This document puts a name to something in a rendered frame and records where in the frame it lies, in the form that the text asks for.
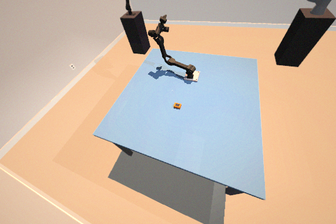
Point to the orange block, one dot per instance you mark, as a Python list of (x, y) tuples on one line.
[(177, 105)]

